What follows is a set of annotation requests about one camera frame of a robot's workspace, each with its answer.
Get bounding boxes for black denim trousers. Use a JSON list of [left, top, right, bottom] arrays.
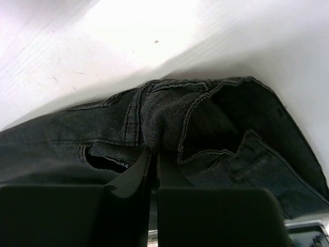
[[1, 77, 328, 219]]

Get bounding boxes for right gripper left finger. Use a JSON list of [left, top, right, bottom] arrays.
[[1, 149, 152, 246]]

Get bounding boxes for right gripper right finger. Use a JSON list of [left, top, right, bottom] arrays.
[[157, 152, 291, 246]]

